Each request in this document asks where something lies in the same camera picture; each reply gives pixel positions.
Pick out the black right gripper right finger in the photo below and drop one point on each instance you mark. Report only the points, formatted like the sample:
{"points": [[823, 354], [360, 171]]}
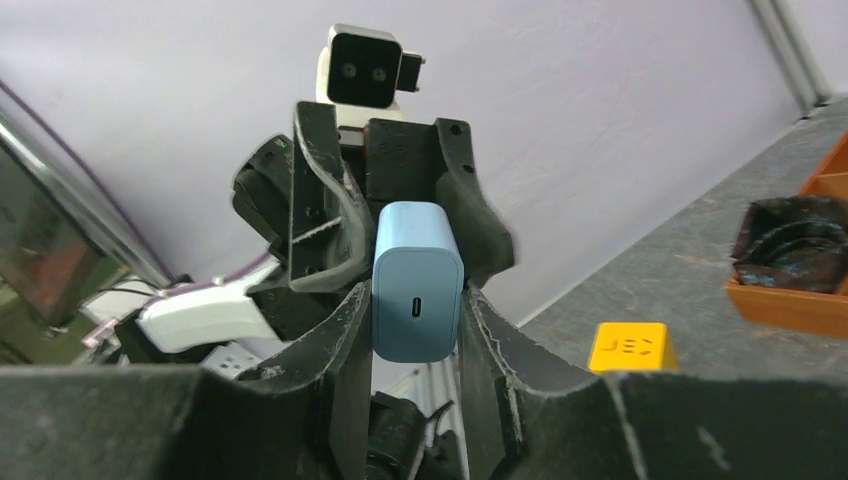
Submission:
{"points": [[529, 414]]}

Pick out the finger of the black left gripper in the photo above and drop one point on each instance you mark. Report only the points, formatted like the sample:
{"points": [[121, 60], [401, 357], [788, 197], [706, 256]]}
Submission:
{"points": [[331, 229], [484, 241]]}

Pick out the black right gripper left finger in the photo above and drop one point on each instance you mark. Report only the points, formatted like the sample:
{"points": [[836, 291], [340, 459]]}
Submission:
{"points": [[302, 414]]}

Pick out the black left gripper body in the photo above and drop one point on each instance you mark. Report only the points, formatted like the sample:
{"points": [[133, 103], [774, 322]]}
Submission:
{"points": [[393, 160]]}

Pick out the light blue cube adapter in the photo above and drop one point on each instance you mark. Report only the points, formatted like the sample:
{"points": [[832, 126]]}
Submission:
{"points": [[417, 281]]}

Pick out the yellow cube socket adapter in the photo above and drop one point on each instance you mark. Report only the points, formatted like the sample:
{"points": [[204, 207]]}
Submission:
{"points": [[632, 346]]}

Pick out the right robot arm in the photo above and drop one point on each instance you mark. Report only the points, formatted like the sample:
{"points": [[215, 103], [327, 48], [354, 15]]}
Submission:
{"points": [[404, 437]]}

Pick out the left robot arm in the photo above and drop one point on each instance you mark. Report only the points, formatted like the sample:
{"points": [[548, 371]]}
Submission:
{"points": [[188, 322]]}

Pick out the wooden compartment tray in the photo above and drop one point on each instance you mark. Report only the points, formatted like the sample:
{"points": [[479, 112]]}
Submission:
{"points": [[817, 313]]}

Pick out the rolled dark floral tie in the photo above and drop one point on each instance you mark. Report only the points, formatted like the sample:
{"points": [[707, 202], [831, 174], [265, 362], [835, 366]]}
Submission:
{"points": [[797, 243]]}

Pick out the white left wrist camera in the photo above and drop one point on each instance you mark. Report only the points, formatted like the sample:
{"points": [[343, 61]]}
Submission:
{"points": [[361, 70]]}

